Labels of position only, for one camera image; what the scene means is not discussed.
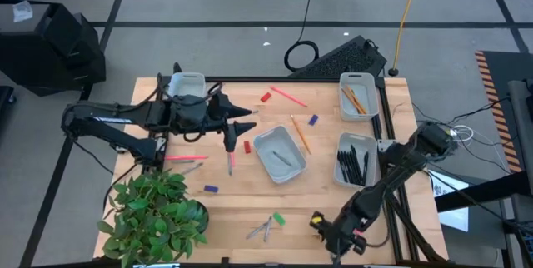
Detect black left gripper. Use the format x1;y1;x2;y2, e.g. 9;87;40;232
168;92;257;135

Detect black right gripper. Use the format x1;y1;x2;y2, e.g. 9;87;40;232
318;213;368;256

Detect orange pencil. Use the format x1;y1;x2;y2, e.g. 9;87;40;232
341;87;363;116
289;113;312;156
346;85;369;115

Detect grey plastic bin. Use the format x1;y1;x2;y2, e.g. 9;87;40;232
252;124;308;185
333;131;378;189
167;72;207;98
338;71;381;122

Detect black plant pot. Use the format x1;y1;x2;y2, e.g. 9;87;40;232
192;201;210;236

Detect white paper sheet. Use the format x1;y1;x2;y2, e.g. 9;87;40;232
427;169;471;233

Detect black perforated computer case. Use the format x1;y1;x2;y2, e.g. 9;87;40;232
288;34;388;79

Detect green leafy plant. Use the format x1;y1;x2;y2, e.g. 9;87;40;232
96;170;208;268

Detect black desk bar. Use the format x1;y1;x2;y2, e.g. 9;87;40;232
434;171;533;214

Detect black stacked cases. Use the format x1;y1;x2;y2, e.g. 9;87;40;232
0;0;107;97

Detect black caster base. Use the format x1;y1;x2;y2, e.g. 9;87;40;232
0;85;17;113

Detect black mat with orange stripes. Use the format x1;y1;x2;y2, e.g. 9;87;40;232
474;49;533;174

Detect crumpled clear plastic bag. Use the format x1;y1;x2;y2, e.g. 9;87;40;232
12;0;34;23

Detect black aluminium table frame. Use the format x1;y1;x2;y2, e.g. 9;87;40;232
141;62;449;267

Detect black coiled cable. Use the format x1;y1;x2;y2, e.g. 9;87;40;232
283;0;321;73

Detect silver mounting bracket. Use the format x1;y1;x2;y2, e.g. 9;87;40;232
376;138;396;153

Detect white cable bundle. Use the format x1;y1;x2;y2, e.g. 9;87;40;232
451;124;476;146

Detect yellow cable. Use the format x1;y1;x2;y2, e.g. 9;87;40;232
392;0;424;72

